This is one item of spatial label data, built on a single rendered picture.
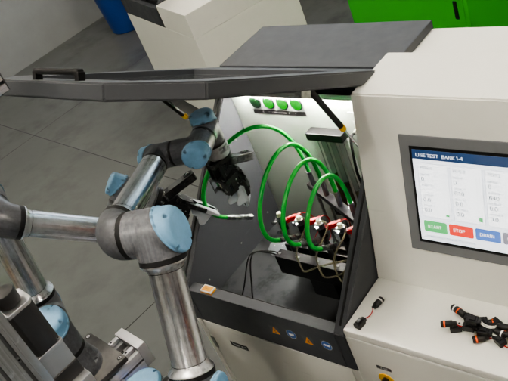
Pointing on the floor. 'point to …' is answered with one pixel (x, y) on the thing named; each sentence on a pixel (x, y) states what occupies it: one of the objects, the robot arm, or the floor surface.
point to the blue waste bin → (116, 16)
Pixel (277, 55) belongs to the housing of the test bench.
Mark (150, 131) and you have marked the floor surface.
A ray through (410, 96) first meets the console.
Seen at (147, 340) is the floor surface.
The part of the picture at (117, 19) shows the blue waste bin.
